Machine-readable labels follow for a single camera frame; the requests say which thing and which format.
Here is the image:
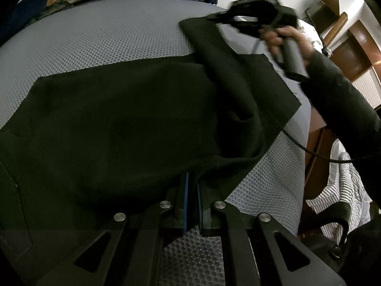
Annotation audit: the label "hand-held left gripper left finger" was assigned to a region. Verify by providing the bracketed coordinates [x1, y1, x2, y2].
[36, 172, 191, 286]

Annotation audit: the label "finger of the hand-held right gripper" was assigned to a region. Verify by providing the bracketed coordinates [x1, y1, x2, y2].
[208, 11, 261, 35]

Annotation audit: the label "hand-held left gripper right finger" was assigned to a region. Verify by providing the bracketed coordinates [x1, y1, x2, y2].
[197, 182, 347, 286]

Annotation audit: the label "black pants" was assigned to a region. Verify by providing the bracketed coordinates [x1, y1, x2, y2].
[0, 15, 302, 286]

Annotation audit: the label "person's right forearm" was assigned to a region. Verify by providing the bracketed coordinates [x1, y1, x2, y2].
[301, 52, 381, 162]

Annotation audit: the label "person's right hand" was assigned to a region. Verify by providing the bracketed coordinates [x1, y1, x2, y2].
[260, 25, 316, 66]

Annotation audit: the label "brown wooden wardrobe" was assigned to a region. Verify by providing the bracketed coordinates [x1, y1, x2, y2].
[323, 12, 381, 81]

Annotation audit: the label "grey mesh mattress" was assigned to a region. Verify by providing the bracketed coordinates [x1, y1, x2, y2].
[0, 0, 311, 286]

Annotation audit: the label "white radiator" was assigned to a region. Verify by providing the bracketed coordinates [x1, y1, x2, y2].
[354, 68, 381, 109]

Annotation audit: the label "grey striped cloth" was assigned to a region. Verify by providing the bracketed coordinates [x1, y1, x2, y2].
[306, 138, 372, 239]

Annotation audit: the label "wall mirror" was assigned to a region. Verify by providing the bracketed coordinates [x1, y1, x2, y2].
[306, 0, 341, 35]

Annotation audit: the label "black cable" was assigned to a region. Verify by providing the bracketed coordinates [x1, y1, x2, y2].
[281, 128, 381, 164]

